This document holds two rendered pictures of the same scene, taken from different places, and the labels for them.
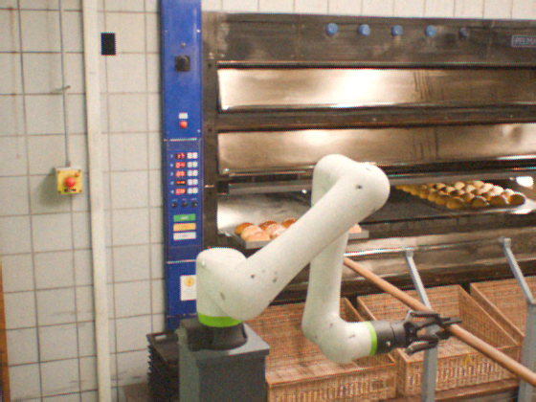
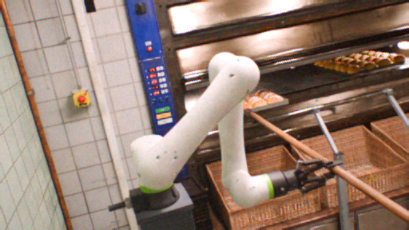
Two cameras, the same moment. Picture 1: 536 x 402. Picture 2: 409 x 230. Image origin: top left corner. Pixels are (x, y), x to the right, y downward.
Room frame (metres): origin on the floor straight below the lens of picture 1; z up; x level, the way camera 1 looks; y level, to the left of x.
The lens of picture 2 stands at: (0.52, -0.34, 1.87)
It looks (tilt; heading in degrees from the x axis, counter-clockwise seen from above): 15 degrees down; 10
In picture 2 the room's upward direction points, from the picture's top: 11 degrees counter-clockwise
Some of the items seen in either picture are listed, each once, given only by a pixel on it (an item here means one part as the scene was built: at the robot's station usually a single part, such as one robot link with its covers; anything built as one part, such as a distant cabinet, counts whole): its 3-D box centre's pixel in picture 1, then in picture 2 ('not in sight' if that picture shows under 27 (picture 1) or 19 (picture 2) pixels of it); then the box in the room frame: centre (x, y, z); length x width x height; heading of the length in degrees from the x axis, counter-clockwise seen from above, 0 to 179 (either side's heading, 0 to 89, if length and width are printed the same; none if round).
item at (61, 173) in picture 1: (69, 180); (81, 97); (2.75, 0.77, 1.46); 0.10 x 0.07 x 0.10; 110
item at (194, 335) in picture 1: (201, 331); (144, 196); (1.83, 0.18, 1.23); 0.26 x 0.15 x 0.06; 114
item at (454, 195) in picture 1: (457, 190); (356, 60); (3.91, -1.02, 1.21); 0.61 x 0.48 x 0.06; 20
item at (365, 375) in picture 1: (310, 353); (260, 186); (2.86, -0.18, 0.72); 0.56 x 0.49 x 0.28; 111
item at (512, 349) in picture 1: (434, 336); (347, 163); (3.06, -0.74, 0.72); 0.56 x 0.49 x 0.28; 110
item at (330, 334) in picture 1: (344, 340); (249, 190); (1.86, -0.20, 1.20); 0.14 x 0.13 x 0.11; 111
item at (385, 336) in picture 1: (377, 336); (275, 184); (1.89, -0.30, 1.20); 0.12 x 0.06 x 0.09; 21
